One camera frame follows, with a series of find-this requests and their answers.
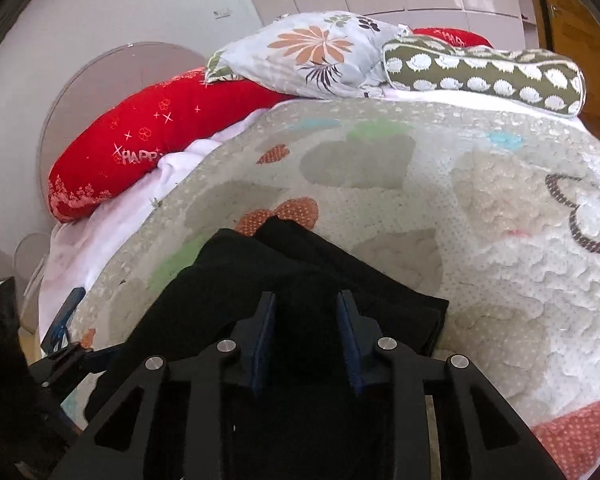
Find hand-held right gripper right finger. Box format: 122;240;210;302
336;290;566;480

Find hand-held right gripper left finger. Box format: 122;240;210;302
50;291;278;480

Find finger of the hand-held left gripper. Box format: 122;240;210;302
32;342;128;388
41;287;87;355

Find black pants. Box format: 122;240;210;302
82;214;450;480

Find small round beige panel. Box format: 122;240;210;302
14;232;53;331

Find white bed sheet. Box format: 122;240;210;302
39;87;531;346

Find heart print quilt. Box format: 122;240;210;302
39;95;600;480

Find red printed pillow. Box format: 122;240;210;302
411;27;495;51
47;67;296;224

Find round grey headboard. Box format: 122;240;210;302
39;41;208;211

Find white floral pillow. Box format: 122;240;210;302
203;10;413;101

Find green patterned bolster pillow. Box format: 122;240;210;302
381;35;587;118

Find wooden door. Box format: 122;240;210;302
530;0;600;131

